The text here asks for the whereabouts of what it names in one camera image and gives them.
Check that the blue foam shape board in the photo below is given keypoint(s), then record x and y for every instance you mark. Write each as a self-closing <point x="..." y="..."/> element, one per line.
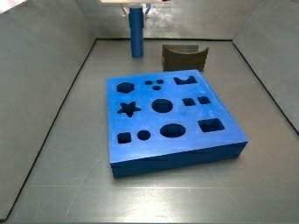
<point x="167" y="122"/>

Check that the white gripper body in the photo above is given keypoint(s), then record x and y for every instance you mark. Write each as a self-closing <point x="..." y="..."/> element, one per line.
<point x="135" y="1"/>

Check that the black curved peg holder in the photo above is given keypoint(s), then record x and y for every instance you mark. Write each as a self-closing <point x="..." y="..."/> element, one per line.
<point x="183" y="57"/>

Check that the blue round cylinder peg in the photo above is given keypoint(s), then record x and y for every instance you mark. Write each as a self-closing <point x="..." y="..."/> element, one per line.
<point x="136" y="25"/>

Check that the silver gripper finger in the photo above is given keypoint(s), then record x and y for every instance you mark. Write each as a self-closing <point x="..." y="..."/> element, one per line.
<point x="124" y="9"/>
<point x="147" y="8"/>

